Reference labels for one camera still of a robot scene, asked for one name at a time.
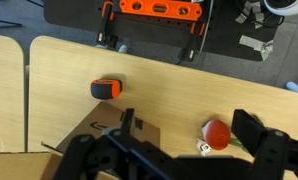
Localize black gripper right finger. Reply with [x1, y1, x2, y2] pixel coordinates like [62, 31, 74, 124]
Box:
[231, 109, 298, 180]

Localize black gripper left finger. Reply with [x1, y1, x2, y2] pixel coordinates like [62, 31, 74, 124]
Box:
[52, 108, 147, 180]

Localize cardboard shipping box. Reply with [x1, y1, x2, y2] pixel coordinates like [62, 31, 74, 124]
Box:
[0, 101, 162, 180]

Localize red radish plush toy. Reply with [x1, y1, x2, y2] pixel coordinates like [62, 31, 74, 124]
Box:
[196, 114, 267, 157]

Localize orange and black tape measure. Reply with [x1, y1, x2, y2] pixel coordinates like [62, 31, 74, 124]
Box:
[90, 78, 123, 100]

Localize light blue table foot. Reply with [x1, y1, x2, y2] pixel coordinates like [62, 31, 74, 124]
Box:
[285, 81, 298, 95]
[117, 44, 128, 54]

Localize crumpled grey tape piece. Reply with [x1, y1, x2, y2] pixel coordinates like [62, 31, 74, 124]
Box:
[235, 0, 265, 30]
[238, 34, 274, 62]

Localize orange spirit level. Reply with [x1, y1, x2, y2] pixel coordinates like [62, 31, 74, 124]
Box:
[118, 0, 203, 22]

